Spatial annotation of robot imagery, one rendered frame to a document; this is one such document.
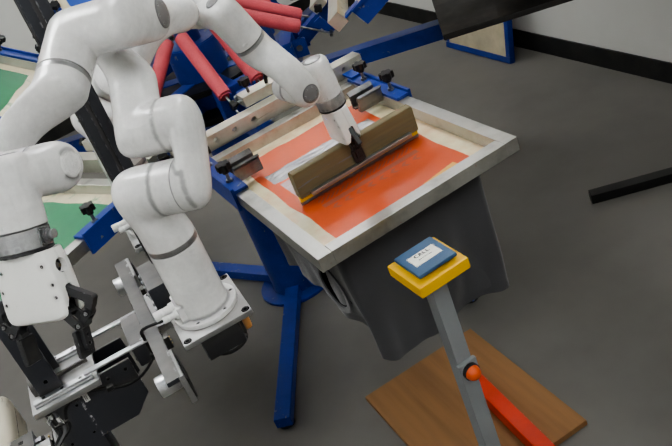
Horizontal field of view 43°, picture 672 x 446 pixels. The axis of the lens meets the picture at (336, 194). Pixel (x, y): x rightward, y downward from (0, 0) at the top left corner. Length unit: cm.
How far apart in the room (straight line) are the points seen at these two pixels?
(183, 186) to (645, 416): 171
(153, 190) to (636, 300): 201
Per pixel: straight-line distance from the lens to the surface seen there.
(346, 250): 192
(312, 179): 217
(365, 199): 212
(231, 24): 195
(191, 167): 143
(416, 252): 184
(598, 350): 292
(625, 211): 350
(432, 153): 222
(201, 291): 156
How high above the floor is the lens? 200
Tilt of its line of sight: 29 degrees down
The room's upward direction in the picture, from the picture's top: 21 degrees counter-clockwise
